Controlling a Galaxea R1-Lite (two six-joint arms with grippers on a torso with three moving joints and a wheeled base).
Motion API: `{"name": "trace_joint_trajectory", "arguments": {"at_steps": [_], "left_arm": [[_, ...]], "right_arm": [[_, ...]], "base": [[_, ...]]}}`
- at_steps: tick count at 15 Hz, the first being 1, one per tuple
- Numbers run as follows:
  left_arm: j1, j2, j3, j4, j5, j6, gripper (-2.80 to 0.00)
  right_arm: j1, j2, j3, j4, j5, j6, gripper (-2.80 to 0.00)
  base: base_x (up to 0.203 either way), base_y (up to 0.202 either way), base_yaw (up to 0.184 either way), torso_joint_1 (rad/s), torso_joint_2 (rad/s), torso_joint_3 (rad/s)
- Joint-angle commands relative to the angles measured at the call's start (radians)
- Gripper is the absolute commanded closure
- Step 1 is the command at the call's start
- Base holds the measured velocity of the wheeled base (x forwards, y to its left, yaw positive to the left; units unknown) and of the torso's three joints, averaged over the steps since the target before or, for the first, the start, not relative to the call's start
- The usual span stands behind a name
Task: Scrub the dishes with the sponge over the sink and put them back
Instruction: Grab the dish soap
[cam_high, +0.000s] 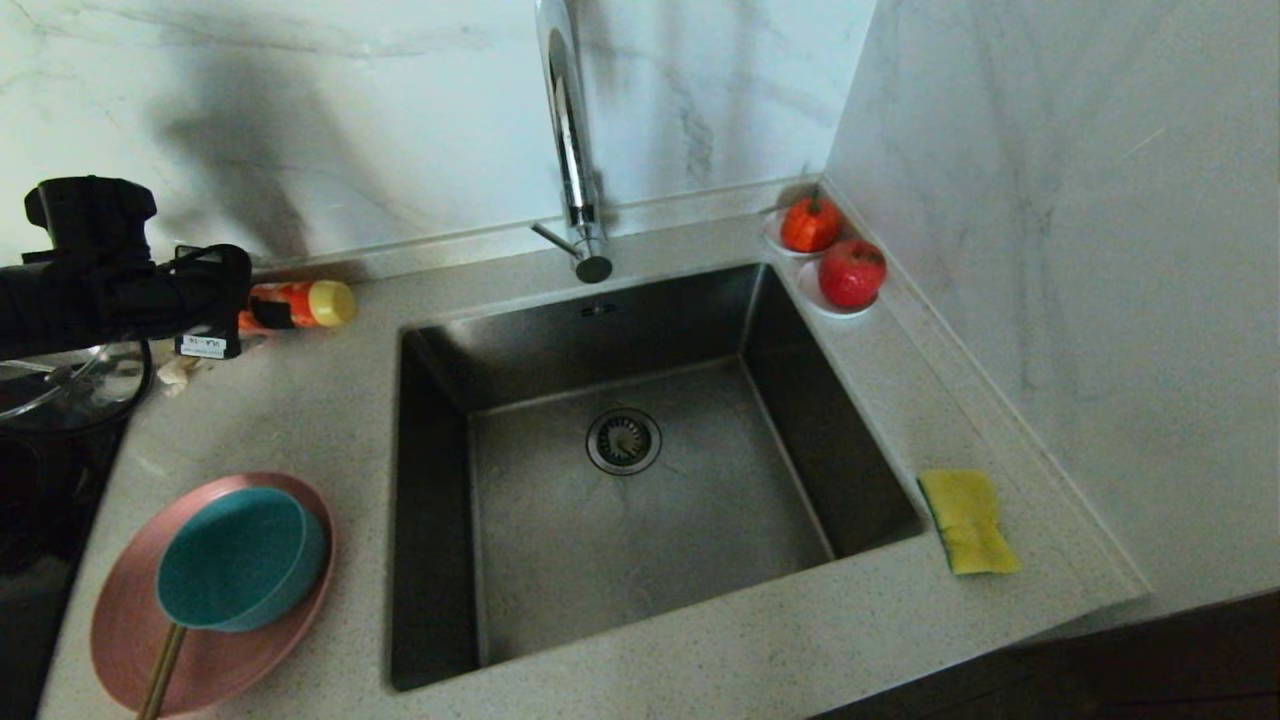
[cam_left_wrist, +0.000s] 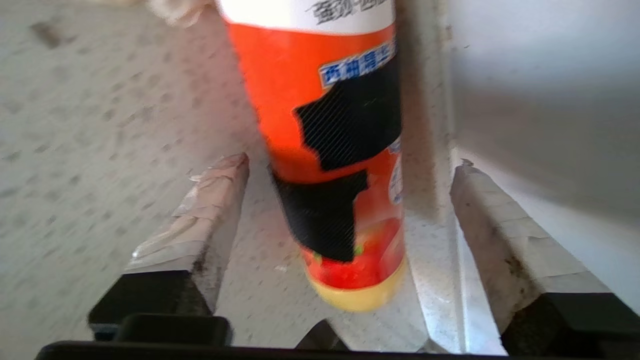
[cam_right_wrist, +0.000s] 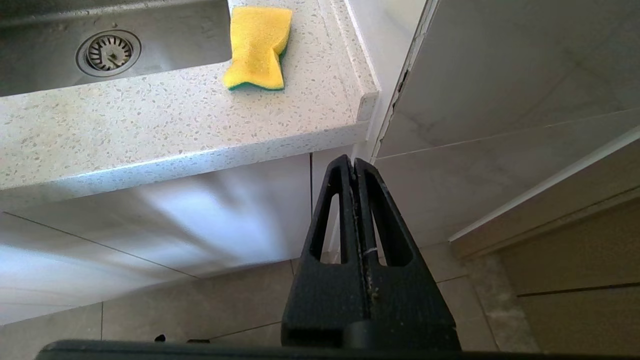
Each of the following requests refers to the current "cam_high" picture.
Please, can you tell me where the red apple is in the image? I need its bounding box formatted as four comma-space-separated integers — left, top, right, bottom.
820, 238, 889, 311

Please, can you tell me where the yellow and green sponge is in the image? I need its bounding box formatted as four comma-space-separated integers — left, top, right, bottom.
918, 470, 1023, 577

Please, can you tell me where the small white dish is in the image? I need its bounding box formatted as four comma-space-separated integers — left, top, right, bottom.
797, 258, 881, 321
763, 205, 846, 261

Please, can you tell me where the crumpled beige tissue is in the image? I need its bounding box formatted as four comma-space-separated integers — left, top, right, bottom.
157, 355, 203, 399

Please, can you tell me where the chrome kitchen faucet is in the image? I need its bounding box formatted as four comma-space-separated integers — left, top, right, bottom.
530, 0, 614, 286

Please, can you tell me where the orange detergent bottle yellow cap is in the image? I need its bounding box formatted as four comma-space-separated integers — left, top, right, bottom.
238, 280, 358, 337

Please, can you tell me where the clear glass pot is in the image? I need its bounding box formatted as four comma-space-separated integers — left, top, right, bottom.
0, 345, 151, 433

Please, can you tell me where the gold slim utensil handle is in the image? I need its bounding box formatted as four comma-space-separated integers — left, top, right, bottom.
137, 625, 188, 720

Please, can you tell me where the pink round plate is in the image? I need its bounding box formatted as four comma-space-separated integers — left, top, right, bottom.
90, 473, 338, 716

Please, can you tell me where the teal bowl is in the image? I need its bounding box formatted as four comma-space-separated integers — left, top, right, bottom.
155, 487, 329, 634

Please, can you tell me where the black cooktop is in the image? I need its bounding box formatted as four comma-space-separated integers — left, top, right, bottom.
0, 425, 131, 720

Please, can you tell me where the stainless steel sink basin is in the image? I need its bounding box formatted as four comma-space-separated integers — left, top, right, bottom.
385, 262, 926, 696

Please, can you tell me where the red tomato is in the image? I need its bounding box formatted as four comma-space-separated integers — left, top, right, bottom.
780, 190, 843, 254

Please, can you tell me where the round metal drain strainer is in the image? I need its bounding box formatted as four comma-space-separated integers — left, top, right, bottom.
585, 408, 663, 478

